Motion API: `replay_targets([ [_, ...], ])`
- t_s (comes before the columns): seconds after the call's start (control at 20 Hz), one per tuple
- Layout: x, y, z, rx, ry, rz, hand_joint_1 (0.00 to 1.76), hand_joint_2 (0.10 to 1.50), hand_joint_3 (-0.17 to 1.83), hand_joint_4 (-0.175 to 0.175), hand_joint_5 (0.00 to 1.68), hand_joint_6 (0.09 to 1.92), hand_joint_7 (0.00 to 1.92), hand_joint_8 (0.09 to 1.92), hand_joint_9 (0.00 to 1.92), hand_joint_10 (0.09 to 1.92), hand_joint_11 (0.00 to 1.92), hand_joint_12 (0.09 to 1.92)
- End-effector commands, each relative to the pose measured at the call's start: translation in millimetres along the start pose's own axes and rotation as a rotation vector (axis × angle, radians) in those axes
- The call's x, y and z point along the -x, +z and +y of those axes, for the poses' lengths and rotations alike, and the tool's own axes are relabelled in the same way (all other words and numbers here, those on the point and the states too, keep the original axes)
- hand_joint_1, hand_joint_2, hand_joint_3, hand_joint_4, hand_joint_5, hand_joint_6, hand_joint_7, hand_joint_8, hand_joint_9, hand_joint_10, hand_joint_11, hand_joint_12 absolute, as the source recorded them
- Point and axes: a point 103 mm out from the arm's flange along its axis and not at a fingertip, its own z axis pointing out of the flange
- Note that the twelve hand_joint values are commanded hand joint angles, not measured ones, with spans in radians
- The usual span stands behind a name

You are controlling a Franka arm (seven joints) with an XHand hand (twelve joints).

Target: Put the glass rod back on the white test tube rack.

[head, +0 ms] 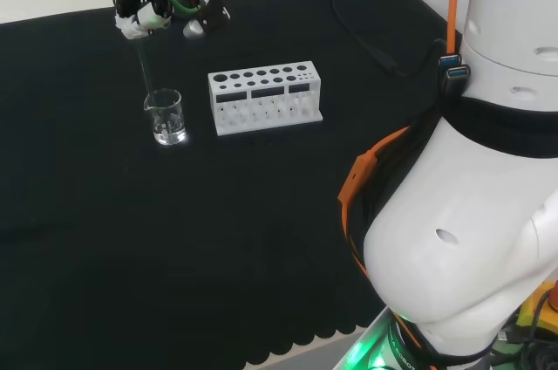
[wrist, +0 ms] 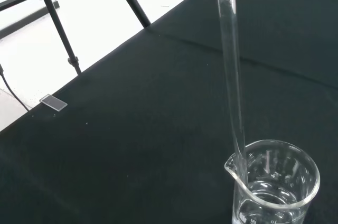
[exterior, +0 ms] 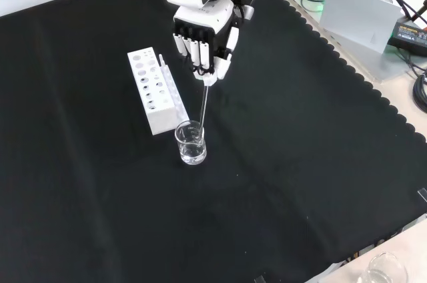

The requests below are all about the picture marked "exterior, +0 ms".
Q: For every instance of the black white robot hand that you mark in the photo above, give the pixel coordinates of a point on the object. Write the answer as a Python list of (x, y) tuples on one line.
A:
[(203, 17)]

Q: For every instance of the clear glass rod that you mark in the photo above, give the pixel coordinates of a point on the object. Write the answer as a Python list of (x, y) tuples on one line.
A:
[(204, 106)]

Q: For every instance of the white test tube rack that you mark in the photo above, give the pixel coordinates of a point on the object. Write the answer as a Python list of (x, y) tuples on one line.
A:
[(160, 119)]

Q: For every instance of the small clear glass beaker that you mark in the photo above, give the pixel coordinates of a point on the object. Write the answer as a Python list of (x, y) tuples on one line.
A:
[(191, 154)]

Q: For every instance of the pale board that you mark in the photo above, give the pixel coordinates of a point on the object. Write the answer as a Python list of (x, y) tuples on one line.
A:
[(357, 16)]

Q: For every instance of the black bench cloth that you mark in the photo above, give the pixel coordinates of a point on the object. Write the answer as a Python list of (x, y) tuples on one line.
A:
[(100, 179)]

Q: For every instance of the black power adapter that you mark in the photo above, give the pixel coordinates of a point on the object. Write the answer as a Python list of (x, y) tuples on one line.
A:
[(408, 34)]

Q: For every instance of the clear tape strip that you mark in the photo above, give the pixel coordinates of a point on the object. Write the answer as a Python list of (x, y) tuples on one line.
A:
[(422, 195), (260, 279)]

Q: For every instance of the large clear glass beaker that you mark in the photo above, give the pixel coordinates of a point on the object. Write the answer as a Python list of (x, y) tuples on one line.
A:
[(383, 269)]

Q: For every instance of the grey metal base plate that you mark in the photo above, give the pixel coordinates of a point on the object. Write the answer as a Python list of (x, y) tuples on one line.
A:
[(383, 66)]

